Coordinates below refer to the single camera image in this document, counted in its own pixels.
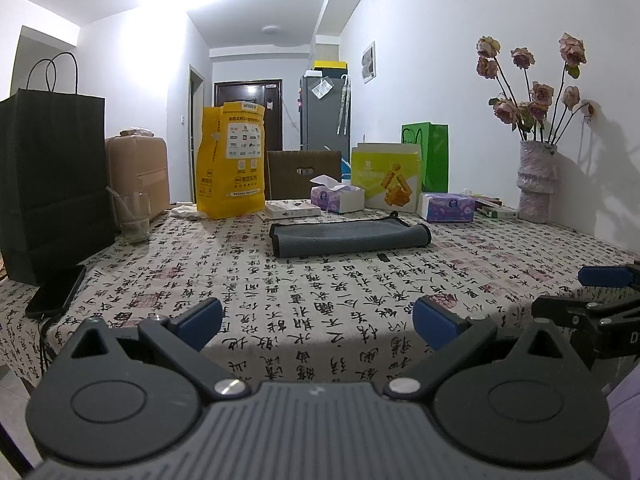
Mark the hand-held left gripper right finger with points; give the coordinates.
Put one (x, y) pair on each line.
(434, 321)

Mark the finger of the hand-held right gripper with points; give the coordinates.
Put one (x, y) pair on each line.
(564, 311)
(606, 276)

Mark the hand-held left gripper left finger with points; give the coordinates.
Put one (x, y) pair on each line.
(202, 319)

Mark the grey towel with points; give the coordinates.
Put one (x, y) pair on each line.
(345, 235)

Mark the person's purple clothing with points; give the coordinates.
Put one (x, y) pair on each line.
(620, 430)

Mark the crumpled white tissue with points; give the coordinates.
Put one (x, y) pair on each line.
(184, 211)

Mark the calligraphy print tablecloth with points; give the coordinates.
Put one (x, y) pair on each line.
(310, 290)

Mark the textured white vase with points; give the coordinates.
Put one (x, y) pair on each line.
(537, 185)

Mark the purple tissue box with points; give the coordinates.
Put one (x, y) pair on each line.
(447, 207)
(336, 197)

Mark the small green-white box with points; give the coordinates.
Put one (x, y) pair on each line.
(497, 212)

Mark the clear drinking glass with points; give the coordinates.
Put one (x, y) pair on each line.
(134, 220)

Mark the flat white box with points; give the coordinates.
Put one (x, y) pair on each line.
(290, 209)

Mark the black smartphone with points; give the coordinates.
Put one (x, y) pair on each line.
(56, 291)

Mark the yellow-green snack box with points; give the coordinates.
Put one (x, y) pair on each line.
(385, 177)

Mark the yellow plastic bag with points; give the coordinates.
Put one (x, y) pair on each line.
(231, 170)

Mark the beige suitcase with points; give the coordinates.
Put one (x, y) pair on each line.
(145, 170)

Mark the green paper bag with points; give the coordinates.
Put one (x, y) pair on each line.
(434, 157)

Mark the brown cardboard box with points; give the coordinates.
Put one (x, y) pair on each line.
(300, 172)

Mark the dried pink roses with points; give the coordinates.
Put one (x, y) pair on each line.
(540, 94)

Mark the black paper bag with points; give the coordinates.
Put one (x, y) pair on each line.
(50, 185)

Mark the dark brown door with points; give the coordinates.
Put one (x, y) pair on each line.
(250, 97)

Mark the hanging clear umbrella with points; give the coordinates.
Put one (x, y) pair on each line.
(343, 107)

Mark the grey refrigerator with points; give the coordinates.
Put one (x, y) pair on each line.
(320, 115)

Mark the yellow and black box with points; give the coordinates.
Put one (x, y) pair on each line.
(330, 66)

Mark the round ceiling lamp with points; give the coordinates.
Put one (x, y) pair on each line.
(272, 30)

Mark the white wall picture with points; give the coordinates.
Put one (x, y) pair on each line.
(368, 62)

